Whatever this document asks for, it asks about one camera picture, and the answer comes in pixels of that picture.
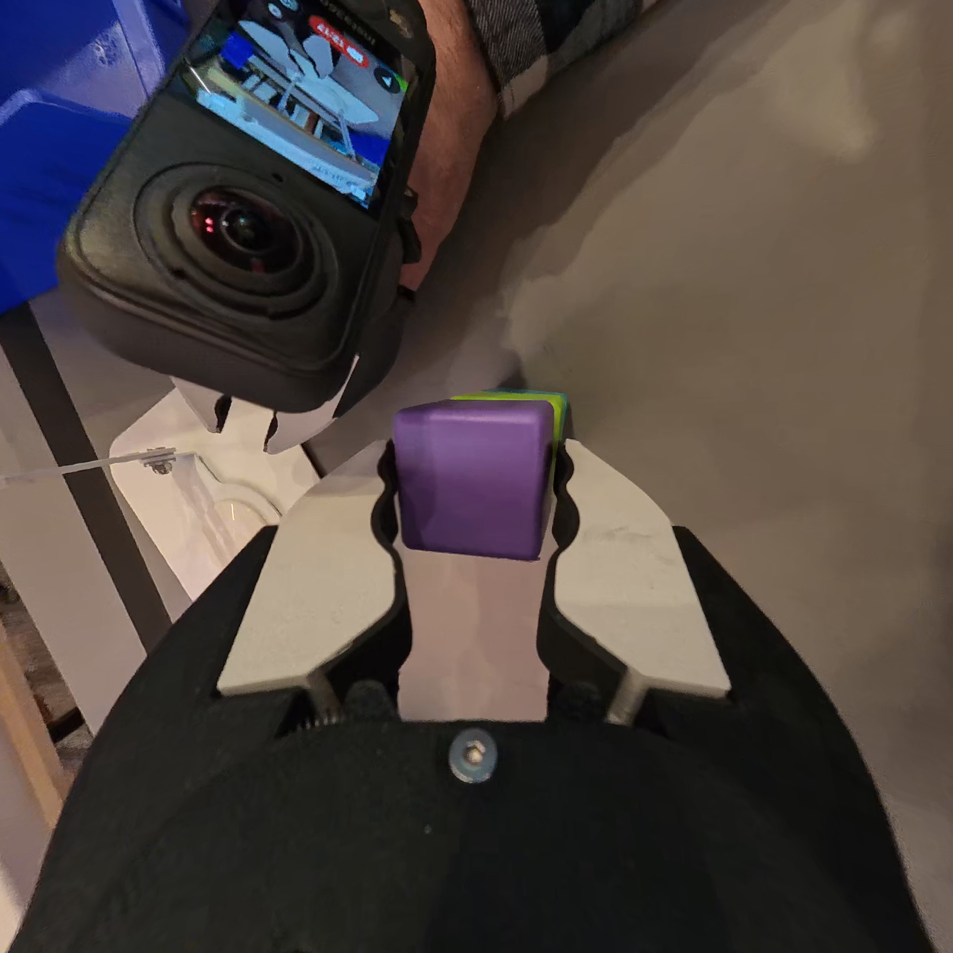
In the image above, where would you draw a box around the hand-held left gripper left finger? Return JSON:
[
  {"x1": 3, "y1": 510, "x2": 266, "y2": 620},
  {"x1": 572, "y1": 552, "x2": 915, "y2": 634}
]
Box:
[{"x1": 216, "y1": 439, "x2": 413, "y2": 719}]

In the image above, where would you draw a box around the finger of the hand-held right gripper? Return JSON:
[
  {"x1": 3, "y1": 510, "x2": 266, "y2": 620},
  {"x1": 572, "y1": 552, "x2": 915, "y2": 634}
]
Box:
[
  {"x1": 263, "y1": 357, "x2": 360, "y2": 456},
  {"x1": 170, "y1": 376, "x2": 234, "y2": 435}
]

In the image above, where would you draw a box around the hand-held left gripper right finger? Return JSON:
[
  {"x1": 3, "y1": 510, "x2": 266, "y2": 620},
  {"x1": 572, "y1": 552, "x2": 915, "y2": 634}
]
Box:
[{"x1": 538, "y1": 438, "x2": 732, "y2": 726}]

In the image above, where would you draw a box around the purple cube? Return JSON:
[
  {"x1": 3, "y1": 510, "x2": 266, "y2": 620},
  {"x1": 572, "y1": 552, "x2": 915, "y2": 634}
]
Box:
[{"x1": 392, "y1": 400, "x2": 558, "y2": 563}]

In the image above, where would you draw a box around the green cube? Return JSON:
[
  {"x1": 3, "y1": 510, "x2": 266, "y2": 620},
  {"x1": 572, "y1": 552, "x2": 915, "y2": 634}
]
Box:
[{"x1": 450, "y1": 391, "x2": 568, "y2": 515}]

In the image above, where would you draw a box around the person's right forearm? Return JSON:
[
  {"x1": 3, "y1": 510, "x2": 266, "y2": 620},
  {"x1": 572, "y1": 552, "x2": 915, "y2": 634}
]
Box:
[{"x1": 398, "y1": 0, "x2": 643, "y2": 293}]

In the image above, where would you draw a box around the grey desk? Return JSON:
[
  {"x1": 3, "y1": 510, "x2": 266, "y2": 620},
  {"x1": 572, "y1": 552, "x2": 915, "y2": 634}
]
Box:
[{"x1": 0, "y1": 0, "x2": 953, "y2": 953}]

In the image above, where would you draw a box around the clear round pad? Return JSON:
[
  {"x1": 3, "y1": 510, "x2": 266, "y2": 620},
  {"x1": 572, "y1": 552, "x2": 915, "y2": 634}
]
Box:
[{"x1": 216, "y1": 487, "x2": 284, "y2": 548}]

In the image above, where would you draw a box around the blue plastic bin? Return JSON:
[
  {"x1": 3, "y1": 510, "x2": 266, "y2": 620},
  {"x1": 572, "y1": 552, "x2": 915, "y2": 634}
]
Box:
[{"x1": 0, "y1": 0, "x2": 198, "y2": 317}]

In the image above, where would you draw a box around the teal cube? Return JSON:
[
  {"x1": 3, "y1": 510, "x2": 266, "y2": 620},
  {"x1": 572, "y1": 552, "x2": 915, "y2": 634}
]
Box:
[{"x1": 476, "y1": 387, "x2": 571, "y2": 440}]

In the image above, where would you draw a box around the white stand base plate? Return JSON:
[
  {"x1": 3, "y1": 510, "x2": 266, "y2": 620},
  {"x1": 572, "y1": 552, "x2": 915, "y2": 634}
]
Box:
[{"x1": 108, "y1": 376, "x2": 332, "y2": 600}]

